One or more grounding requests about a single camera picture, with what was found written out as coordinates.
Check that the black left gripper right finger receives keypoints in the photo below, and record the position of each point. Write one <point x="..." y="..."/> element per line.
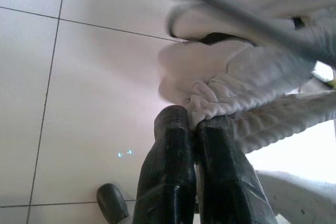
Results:
<point x="225" y="176"/>

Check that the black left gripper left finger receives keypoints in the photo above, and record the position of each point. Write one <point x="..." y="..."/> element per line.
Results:
<point x="168" y="169"/>

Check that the white knitted sweater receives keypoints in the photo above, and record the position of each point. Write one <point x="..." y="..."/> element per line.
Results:
<point x="249" y="77"/>

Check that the grey metal clothes hanger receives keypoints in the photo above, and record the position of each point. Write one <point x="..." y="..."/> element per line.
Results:
<point x="249" y="19"/>

